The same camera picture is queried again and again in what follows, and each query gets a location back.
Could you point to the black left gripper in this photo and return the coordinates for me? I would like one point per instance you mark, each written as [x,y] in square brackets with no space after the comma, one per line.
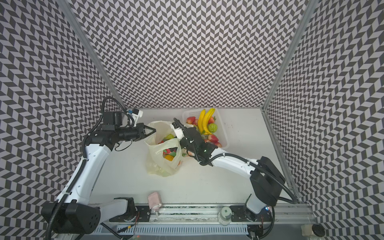
[140,128]

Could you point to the green fake custard apple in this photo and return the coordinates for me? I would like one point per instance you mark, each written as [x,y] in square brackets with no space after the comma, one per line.
[212,128]
[169,137]

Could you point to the pink fake dragon fruit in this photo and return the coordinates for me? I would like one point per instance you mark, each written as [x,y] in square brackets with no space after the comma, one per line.
[170,151]

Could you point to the translucent cream plastic bag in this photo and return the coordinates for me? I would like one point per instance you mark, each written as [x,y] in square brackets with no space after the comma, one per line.
[156,164]

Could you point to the yellow fake mango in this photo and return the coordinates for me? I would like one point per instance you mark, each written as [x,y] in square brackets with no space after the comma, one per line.
[169,157]

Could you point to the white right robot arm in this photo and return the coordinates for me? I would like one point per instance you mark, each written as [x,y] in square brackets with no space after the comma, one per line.
[265,178]

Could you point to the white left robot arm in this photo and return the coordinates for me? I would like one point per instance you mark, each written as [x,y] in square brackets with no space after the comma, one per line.
[72,213]

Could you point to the yellow fake banana bunch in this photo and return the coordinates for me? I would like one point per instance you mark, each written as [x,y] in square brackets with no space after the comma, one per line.
[203,120]

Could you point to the white plastic basket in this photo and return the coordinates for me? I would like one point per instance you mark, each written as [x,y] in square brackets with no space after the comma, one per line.
[220,133]

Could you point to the pink cloth pad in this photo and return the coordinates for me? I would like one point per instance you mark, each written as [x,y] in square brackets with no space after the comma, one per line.
[155,201]

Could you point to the white green small bottle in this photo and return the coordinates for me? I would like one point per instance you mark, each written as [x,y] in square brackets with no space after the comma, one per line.
[225,216]

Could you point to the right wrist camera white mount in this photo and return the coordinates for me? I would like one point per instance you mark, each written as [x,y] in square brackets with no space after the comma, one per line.
[177,130]

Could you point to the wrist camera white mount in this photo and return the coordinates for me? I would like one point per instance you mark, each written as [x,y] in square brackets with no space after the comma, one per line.
[177,130]
[136,114]

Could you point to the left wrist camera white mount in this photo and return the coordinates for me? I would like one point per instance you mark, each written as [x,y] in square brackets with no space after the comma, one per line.
[136,114]

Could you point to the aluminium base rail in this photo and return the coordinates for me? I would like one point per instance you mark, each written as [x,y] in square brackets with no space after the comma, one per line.
[208,214]

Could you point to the aluminium corner post left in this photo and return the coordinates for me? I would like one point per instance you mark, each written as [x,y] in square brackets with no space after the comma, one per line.
[67,11]

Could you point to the aluminium corner post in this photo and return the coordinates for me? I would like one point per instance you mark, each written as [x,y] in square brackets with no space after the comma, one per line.
[309,11]
[67,11]

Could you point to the aluminium corner post right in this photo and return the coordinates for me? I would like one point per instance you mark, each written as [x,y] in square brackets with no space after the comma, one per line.
[309,11]

